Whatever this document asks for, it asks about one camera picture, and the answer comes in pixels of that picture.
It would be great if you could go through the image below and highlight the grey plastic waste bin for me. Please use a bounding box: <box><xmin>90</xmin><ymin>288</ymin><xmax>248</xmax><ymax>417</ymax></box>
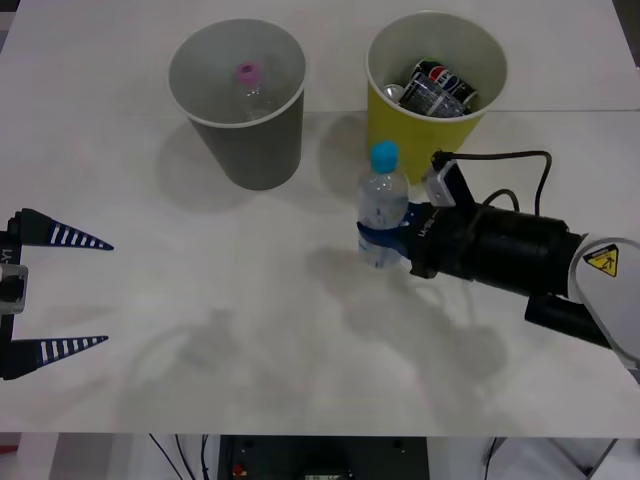
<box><xmin>167</xmin><ymin>22</ymin><xmax>308</xmax><ymax>192</ymax></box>

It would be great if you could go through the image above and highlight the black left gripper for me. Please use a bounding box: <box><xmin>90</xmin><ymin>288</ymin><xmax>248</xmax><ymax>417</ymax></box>
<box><xmin>0</xmin><ymin>207</ymin><xmax>115</xmax><ymax>382</ymax></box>

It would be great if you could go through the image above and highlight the clear bottle with pink cap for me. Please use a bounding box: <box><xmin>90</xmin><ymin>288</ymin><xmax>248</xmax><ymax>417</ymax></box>
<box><xmin>232</xmin><ymin>60</ymin><xmax>282</xmax><ymax>122</ymax></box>

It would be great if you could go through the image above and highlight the black robot torso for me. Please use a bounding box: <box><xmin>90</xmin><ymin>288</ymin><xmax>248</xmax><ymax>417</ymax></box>
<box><xmin>218</xmin><ymin>433</ymin><xmax>427</xmax><ymax>480</ymax></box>

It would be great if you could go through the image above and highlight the clear bottle with blue cap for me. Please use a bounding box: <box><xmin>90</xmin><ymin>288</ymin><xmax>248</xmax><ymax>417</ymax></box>
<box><xmin>355</xmin><ymin>141</ymin><xmax>412</xmax><ymax>271</ymax></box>

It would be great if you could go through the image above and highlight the yellow-green plastic waste bin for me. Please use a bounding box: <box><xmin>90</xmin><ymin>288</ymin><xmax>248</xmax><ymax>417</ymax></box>
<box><xmin>364</xmin><ymin>10</ymin><xmax>509</xmax><ymax>184</ymax></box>

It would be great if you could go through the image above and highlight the black can with round emblem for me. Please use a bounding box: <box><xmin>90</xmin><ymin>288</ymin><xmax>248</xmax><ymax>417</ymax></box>
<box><xmin>413</xmin><ymin>58</ymin><xmax>477</xmax><ymax>102</ymax></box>

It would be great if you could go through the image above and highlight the black can with white print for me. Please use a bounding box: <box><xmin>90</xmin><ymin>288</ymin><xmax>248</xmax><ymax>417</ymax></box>
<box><xmin>398</xmin><ymin>72</ymin><xmax>472</xmax><ymax>119</ymax></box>

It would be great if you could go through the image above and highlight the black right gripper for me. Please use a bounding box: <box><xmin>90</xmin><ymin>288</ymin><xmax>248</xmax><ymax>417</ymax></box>
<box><xmin>356</xmin><ymin>201</ymin><xmax>485</xmax><ymax>281</ymax></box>

